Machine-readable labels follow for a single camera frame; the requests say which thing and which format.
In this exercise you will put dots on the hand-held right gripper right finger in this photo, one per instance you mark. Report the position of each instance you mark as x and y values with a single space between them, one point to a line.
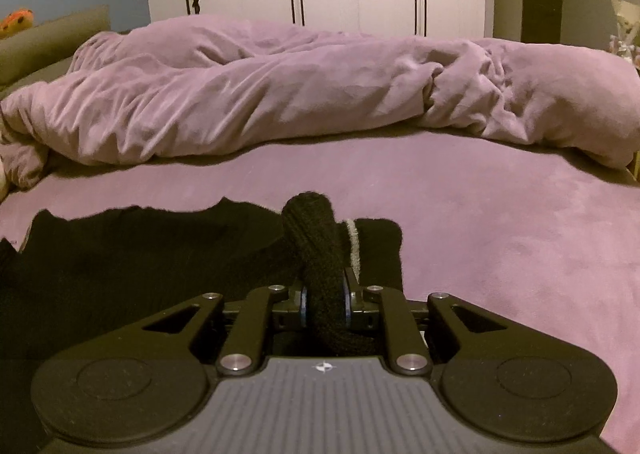
346 306

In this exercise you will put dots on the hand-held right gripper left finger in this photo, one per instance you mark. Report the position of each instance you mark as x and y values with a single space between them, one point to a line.
303 308

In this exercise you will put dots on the black knit sweater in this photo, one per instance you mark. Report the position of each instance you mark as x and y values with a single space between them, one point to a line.
165 259

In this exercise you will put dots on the purple bed sheet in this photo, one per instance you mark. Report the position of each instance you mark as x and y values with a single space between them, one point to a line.
500 234

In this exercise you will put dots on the purple duvet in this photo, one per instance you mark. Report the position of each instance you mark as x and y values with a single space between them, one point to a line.
280 84

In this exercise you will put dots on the green padded headboard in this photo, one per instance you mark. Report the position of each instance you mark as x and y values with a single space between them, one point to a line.
55 41

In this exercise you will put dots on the orange spotted plush toy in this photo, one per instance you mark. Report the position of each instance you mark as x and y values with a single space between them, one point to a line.
15 23

